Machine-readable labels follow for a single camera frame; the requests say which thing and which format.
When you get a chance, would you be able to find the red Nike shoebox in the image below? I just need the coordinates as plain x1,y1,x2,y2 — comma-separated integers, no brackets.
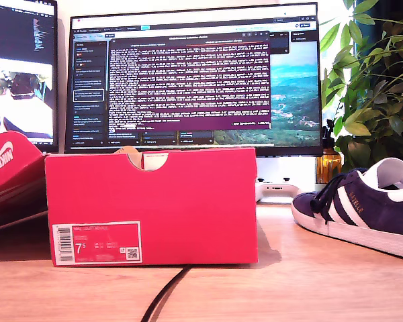
0,130,259,268

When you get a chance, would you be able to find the wide black computer monitor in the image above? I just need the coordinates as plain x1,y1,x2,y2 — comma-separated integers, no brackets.
64,2,324,158

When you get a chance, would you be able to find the white game controller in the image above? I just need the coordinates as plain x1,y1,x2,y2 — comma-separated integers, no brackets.
255,177,305,205

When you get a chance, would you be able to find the pale round pot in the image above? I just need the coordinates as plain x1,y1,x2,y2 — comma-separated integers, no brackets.
315,182,337,195

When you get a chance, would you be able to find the amber pump bottle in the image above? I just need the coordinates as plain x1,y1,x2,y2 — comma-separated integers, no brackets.
316,119,343,184

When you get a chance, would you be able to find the green leafy houseplant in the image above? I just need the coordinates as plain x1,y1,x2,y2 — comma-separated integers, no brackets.
320,0,403,175

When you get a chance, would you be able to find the black table cable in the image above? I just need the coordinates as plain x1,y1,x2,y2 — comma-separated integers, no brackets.
140,264,192,322

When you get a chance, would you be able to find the black monitor with camera feeds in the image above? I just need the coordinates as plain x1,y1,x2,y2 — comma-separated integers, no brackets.
0,0,60,154

